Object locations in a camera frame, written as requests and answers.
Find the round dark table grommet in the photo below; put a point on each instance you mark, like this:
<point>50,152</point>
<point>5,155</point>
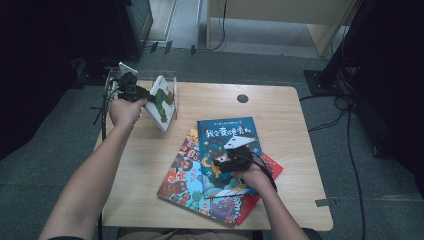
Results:
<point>242,98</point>

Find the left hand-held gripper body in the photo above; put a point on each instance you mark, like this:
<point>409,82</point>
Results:
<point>131,88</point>

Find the black floor tape strip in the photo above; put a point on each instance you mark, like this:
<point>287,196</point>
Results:
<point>154,47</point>
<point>193,50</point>
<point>168,47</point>

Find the light wooden cabinet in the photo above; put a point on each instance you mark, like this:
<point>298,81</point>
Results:
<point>283,8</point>

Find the dark blue monster picture book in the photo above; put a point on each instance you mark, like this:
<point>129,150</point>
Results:
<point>213,140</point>

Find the light blue monster picture book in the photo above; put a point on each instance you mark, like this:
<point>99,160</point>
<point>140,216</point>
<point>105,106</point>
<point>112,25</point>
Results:
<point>186,186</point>

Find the red picture book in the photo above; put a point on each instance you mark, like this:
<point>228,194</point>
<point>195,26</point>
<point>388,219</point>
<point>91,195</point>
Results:
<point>248,210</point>

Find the black computer tower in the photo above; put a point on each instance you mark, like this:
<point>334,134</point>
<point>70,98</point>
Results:
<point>140,20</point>

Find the clear acrylic book rack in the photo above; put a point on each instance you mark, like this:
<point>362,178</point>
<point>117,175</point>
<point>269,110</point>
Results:
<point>175,96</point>

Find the person's left hand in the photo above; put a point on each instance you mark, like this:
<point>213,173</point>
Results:
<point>125,113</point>

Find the dark curtain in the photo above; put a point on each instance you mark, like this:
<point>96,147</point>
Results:
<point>400,66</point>
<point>40,16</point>

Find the black metal stand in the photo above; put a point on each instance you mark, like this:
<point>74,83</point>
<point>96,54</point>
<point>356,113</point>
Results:
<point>316,81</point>

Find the grey tape strip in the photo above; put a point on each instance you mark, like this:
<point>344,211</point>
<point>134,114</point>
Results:
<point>322,202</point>

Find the white caterpillar picture book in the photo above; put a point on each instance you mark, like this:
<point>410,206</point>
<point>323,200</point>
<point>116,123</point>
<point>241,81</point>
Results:
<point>160,110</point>

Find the black chair armrest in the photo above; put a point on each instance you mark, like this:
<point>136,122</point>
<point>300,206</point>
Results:
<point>66,238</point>

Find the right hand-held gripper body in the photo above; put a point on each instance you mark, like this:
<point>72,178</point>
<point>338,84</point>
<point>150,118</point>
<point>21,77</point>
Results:
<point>241,158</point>

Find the person's beige trousers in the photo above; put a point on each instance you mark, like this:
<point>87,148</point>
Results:
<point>186,236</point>

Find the person's right hand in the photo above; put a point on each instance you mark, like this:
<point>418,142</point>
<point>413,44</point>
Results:
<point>256,178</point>

